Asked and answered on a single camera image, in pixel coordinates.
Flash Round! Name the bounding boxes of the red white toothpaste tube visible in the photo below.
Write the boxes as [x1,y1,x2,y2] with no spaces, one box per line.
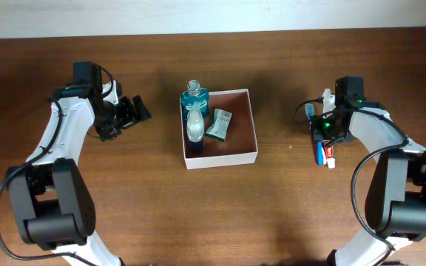
[325,143,336,168]

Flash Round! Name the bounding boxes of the clear spray bottle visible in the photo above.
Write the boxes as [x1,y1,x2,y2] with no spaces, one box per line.
[186,102,205,154]

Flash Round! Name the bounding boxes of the teal mouthwash bottle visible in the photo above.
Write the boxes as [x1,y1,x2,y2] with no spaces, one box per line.
[180,80,209,122]

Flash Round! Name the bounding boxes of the green white soap packet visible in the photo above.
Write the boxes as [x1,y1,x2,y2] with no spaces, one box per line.
[206,109,232,142]

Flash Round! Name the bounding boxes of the blue disposable razor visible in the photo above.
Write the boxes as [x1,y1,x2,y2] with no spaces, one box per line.
[316,142,326,166]

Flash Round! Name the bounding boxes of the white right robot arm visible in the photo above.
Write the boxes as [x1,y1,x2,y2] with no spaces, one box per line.
[308,76,426,265]

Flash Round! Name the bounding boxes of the white open cardboard box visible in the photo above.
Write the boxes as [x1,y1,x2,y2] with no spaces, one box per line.
[180,89,258,170]

